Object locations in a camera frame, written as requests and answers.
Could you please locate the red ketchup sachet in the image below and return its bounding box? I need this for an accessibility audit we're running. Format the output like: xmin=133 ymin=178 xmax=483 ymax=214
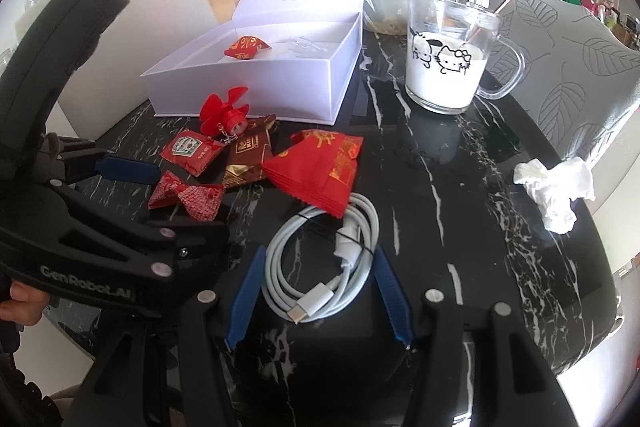
xmin=160 ymin=129 xmax=226 ymax=176

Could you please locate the red twisted candy wrapper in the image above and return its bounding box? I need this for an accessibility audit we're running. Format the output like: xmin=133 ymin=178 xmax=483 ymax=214
xmin=148 ymin=171 xmax=224 ymax=222

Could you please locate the white usb cable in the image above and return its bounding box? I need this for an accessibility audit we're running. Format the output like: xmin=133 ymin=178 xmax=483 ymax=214
xmin=260 ymin=192 xmax=381 ymax=325

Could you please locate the large red snack packet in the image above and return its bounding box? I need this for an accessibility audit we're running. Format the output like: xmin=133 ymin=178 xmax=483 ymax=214
xmin=224 ymin=36 xmax=271 ymax=60

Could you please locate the red gold snack packet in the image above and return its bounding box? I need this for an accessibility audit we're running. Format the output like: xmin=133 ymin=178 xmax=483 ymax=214
xmin=262 ymin=129 xmax=363 ymax=218

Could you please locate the operator hand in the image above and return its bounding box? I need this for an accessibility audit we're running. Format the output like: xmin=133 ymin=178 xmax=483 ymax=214
xmin=0 ymin=281 xmax=51 ymax=326

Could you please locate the small red toy fan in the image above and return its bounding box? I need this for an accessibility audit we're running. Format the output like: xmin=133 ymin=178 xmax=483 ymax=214
xmin=200 ymin=87 xmax=250 ymax=142

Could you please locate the dark red tea packet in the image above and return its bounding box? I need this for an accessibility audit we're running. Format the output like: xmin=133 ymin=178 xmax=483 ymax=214
xmin=222 ymin=115 xmax=278 ymax=190

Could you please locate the crumpled white tissue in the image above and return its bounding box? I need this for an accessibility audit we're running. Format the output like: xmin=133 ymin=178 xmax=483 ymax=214
xmin=513 ymin=157 xmax=596 ymax=235

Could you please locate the white gift box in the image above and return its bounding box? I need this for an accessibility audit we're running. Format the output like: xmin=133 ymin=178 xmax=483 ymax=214
xmin=141 ymin=0 xmax=363 ymax=126

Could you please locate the grey leaf pattern chair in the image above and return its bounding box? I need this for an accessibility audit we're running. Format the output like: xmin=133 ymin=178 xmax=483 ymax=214
xmin=489 ymin=0 xmax=639 ymax=166

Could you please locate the glass mug with milk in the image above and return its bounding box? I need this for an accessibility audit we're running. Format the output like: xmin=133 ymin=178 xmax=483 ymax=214
xmin=405 ymin=0 xmax=525 ymax=115

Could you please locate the white plastic bag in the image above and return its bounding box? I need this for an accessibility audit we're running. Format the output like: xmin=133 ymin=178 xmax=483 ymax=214
xmin=362 ymin=0 xmax=408 ymax=36

